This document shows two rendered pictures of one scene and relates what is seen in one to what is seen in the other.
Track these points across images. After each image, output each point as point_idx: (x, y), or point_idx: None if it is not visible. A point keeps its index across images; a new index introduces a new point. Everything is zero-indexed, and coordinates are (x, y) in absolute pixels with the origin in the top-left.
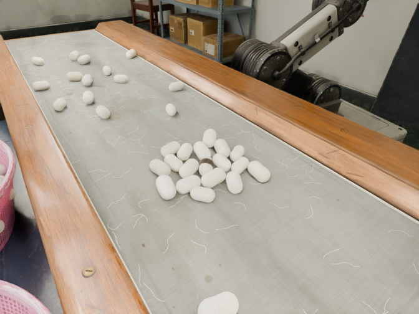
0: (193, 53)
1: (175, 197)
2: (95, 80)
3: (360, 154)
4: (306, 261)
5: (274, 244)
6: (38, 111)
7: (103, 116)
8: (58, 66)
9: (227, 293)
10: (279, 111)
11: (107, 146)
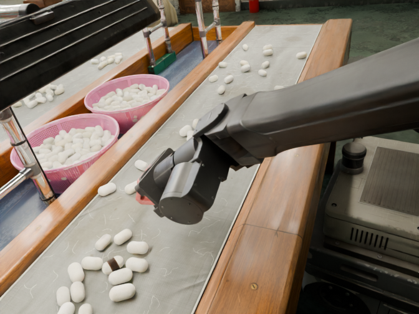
0: (334, 67)
1: (185, 137)
2: (253, 69)
3: (270, 167)
4: None
5: None
6: (196, 78)
7: (218, 91)
8: (251, 53)
9: (144, 162)
10: None
11: (200, 106)
